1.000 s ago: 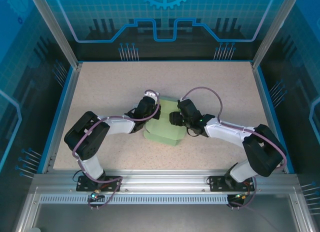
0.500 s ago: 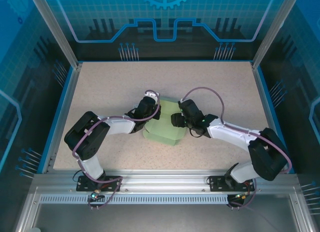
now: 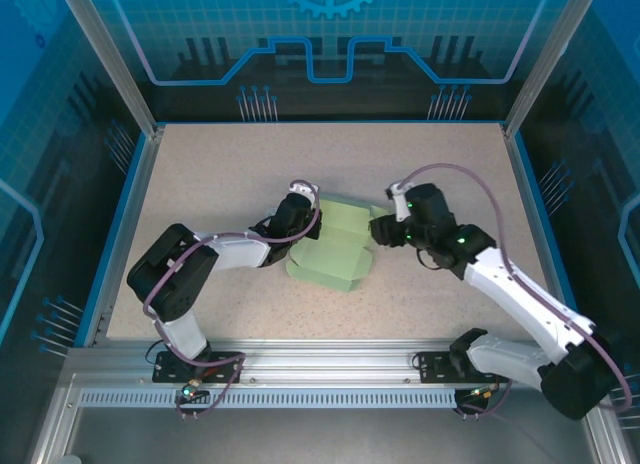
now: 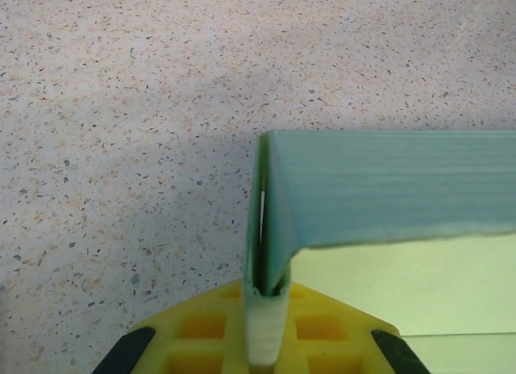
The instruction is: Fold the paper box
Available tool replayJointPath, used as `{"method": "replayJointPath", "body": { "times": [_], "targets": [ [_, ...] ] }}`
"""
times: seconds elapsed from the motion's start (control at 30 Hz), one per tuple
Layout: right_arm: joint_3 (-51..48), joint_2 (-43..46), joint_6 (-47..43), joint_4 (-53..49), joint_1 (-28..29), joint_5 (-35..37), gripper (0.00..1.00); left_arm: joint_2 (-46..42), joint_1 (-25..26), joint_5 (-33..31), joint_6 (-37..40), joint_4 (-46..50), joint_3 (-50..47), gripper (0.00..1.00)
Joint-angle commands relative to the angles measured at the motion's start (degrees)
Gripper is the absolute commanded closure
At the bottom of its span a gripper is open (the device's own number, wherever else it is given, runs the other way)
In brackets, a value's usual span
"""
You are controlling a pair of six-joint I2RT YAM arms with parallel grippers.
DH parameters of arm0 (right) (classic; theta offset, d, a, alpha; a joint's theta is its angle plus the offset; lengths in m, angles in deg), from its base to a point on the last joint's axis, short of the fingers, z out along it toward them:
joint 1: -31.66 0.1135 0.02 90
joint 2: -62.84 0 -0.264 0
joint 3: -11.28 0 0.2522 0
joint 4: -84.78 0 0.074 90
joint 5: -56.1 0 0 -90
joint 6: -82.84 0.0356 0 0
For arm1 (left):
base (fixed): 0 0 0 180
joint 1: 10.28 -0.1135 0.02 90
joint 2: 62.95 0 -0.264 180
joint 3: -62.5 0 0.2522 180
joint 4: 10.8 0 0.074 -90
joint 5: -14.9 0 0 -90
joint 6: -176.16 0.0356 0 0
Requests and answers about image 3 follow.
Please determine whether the light green paper box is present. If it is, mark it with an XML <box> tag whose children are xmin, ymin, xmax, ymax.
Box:
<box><xmin>285</xmin><ymin>196</ymin><xmax>389</xmax><ymax>294</ymax></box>

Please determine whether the aluminium side rail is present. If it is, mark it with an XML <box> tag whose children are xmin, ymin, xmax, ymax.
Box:
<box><xmin>74</xmin><ymin>123</ymin><xmax>166</xmax><ymax>348</ymax></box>
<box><xmin>501</xmin><ymin>122</ymin><xmax>591</xmax><ymax>349</ymax></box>

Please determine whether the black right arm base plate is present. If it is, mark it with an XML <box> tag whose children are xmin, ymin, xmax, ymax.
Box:
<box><xmin>416</xmin><ymin>351</ymin><xmax>510</xmax><ymax>384</ymax></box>

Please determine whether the wide aluminium base rail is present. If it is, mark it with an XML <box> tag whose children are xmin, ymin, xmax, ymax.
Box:
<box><xmin>64</xmin><ymin>339</ymin><xmax>551</xmax><ymax>385</ymax></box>

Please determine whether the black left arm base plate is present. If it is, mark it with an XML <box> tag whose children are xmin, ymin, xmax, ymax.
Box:
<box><xmin>152</xmin><ymin>351</ymin><xmax>245</xmax><ymax>384</ymax></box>

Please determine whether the green-lit cable connector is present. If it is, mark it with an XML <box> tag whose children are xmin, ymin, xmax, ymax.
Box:
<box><xmin>468</xmin><ymin>385</ymin><xmax>502</xmax><ymax>404</ymax></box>
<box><xmin>180</xmin><ymin>381</ymin><xmax>210</xmax><ymax>404</ymax></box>

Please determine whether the grey slotted cable duct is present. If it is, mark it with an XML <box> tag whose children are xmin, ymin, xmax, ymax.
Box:
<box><xmin>78</xmin><ymin>388</ymin><xmax>459</xmax><ymax>410</ymax></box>

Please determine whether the aluminium frame post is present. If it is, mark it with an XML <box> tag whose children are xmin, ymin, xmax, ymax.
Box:
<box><xmin>54</xmin><ymin>0</ymin><xmax>166</xmax><ymax>138</ymax></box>
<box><xmin>502</xmin><ymin>0</ymin><xmax>604</xmax><ymax>138</ymax></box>

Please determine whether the aluminium lower frame bar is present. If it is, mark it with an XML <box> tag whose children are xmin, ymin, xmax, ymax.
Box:
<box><xmin>28</xmin><ymin>373</ymin><xmax>84</xmax><ymax>464</ymax></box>
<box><xmin>587</xmin><ymin>416</ymin><xmax>630</xmax><ymax>464</ymax></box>

